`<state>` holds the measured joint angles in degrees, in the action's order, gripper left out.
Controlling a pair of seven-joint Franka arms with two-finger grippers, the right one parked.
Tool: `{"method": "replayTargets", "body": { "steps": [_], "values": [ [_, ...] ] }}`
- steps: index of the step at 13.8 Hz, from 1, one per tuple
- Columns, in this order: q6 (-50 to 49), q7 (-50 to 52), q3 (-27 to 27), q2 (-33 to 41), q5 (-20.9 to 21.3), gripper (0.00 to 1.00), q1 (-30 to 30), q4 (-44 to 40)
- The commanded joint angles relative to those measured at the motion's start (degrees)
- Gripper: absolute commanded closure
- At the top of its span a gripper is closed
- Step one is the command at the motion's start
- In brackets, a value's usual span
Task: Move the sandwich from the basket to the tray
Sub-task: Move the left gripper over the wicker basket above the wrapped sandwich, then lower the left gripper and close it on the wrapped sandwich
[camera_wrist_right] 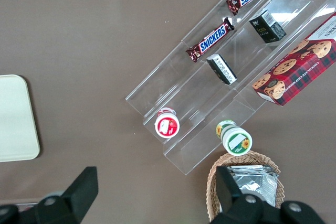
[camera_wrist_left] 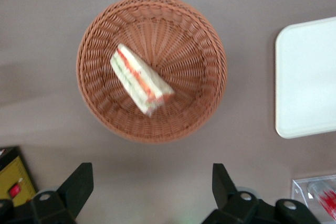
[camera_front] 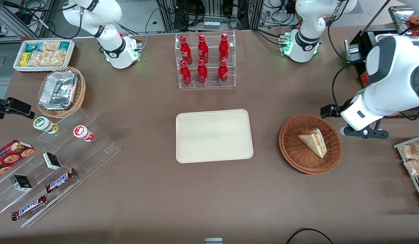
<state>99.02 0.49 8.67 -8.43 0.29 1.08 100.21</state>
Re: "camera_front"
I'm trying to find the triangular sandwich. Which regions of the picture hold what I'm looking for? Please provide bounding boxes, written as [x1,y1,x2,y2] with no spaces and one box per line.
[298,128,328,159]

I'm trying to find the silver foil container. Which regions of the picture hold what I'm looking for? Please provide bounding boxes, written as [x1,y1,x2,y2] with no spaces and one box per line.
[38,70,78,110]

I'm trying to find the black hot food warmer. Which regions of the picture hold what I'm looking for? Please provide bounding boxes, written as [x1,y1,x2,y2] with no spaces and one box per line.
[344,5,419,120]

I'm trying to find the aluminium profile frame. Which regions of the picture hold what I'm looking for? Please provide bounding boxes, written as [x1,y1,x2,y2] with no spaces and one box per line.
[157,0,265,33]

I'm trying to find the white rectangular snack bin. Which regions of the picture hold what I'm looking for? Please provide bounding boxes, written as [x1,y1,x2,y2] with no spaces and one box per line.
[13,39,75,73]

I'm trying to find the clear acrylic stepped stand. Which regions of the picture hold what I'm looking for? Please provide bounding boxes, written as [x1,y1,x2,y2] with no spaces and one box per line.
[0,108,121,228]

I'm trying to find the red cola bottle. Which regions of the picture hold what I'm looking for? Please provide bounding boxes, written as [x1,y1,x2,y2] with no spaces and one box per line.
[218,33,230,62]
[180,36,193,65]
[180,61,192,86]
[197,34,209,63]
[218,59,229,85]
[197,59,208,84]

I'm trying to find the clear bagged fried snack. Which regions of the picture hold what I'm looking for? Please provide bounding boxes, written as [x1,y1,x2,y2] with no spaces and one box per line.
[404,159,419,177]
[400,140,419,160]

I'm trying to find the small black white box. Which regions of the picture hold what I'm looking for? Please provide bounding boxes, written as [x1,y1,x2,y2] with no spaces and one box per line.
[10,175,33,192]
[43,152,62,170]

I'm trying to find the clear acrylic bottle rack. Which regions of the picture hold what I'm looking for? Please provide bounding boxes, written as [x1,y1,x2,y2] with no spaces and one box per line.
[175,30,236,89]

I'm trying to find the black looped table cable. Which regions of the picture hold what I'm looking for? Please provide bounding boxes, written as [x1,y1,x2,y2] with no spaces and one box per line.
[286,228,335,244]

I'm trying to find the brown snickers bar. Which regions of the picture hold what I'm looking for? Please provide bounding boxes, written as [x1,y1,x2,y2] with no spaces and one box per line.
[45,168,78,194]
[11,195,47,221]

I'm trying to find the red lid white cup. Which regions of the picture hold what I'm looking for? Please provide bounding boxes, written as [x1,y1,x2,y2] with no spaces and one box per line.
[73,125,95,142]

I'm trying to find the clear rice cracker pack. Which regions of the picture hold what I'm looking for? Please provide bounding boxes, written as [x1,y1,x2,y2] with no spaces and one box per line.
[28,51,48,67]
[40,41,61,52]
[45,50,68,67]

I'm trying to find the green lid white cup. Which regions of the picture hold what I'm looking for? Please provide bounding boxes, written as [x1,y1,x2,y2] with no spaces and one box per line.
[33,117,59,135]

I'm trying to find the light tan wicker basket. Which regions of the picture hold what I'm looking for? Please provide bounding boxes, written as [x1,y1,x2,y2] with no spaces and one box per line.
[37,66,86,119]

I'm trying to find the beige plastic tray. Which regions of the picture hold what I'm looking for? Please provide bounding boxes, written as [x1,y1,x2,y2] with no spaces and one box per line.
[175,109,254,164]

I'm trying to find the tray of packaged snacks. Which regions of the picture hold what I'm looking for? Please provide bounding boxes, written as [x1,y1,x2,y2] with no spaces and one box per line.
[394,135,419,208]

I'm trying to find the brown wicker basket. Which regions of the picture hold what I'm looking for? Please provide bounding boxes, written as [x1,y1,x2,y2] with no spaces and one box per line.
[279,114,342,175]

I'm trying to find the black camera clamp mount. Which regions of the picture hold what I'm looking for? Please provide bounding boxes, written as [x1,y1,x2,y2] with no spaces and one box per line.
[0,91,36,119]

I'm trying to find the red cookie box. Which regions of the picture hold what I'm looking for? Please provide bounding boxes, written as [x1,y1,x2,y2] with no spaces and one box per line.
[0,140,35,180]

